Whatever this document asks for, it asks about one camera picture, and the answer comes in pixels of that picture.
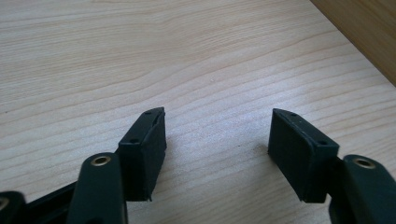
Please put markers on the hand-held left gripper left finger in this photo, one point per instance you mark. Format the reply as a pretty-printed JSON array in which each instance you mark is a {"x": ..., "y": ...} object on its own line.
[{"x": 141, "y": 161}]

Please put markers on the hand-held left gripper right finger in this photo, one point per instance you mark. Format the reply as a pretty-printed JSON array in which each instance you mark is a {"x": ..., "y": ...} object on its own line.
[{"x": 299, "y": 158}]

